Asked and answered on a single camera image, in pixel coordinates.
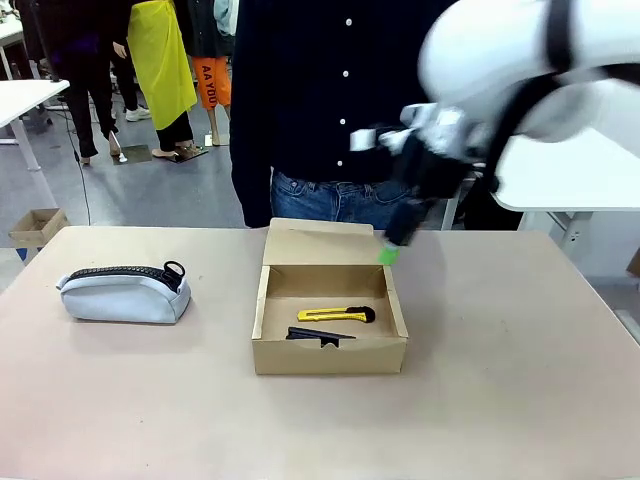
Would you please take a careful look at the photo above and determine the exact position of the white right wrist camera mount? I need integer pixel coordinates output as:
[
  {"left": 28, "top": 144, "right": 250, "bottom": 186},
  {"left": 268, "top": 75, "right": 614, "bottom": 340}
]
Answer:
[{"left": 348, "top": 103, "right": 467, "bottom": 153}]

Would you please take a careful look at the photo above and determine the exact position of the brown cardboard box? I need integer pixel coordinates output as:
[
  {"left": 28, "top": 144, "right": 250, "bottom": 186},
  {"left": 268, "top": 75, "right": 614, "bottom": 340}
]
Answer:
[{"left": 251, "top": 217, "right": 410, "bottom": 376}]

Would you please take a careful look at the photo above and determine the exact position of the person in yellow apron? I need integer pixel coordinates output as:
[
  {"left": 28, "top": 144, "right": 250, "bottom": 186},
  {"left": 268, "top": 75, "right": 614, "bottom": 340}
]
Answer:
[{"left": 126, "top": 0, "right": 200, "bottom": 162}]

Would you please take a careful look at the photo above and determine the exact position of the small cardboard box on floor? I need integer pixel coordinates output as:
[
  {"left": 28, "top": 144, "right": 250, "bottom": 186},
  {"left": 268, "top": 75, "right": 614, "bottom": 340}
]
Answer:
[{"left": 8, "top": 207, "right": 71, "bottom": 247}]

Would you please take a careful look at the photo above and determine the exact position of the person in dark buttoned shirt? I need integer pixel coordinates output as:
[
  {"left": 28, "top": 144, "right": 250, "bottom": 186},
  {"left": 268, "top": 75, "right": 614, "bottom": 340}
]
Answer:
[{"left": 229, "top": 0, "right": 454, "bottom": 230}]

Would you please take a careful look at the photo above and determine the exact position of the person in black clothes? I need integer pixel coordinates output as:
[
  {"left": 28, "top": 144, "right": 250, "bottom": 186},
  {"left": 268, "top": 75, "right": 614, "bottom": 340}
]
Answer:
[{"left": 34, "top": 0, "right": 124, "bottom": 166}]

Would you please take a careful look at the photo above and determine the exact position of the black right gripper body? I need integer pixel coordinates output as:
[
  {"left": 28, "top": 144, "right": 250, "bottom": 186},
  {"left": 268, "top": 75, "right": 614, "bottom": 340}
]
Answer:
[{"left": 393, "top": 133, "right": 470, "bottom": 202}]

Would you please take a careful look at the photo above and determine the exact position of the black stapler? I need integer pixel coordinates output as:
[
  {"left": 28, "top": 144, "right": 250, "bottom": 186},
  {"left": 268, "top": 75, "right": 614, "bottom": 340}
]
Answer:
[{"left": 285, "top": 325, "right": 358, "bottom": 350}]

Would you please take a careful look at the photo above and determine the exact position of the gray zipper pencil pouch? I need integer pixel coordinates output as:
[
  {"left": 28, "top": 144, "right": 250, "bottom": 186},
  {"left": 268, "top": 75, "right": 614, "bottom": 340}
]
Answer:
[{"left": 55, "top": 259, "right": 193, "bottom": 326}]

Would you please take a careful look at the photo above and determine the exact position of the yellow utility knife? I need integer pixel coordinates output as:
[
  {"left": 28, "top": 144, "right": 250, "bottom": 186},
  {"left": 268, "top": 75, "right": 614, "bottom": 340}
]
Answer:
[{"left": 296, "top": 305, "right": 377, "bottom": 325}]

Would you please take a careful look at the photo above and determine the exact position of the white table with white leg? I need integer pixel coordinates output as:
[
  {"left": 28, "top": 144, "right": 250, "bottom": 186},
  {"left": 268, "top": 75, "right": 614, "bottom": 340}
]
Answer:
[{"left": 0, "top": 78, "right": 71, "bottom": 214}]

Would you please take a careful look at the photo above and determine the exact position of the mannequin with orange shorts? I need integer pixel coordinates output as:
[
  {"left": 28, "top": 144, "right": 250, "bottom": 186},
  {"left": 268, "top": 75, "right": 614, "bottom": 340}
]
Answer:
[{"left": 187, "top": 0, "right": 236, "bottom": 148}]

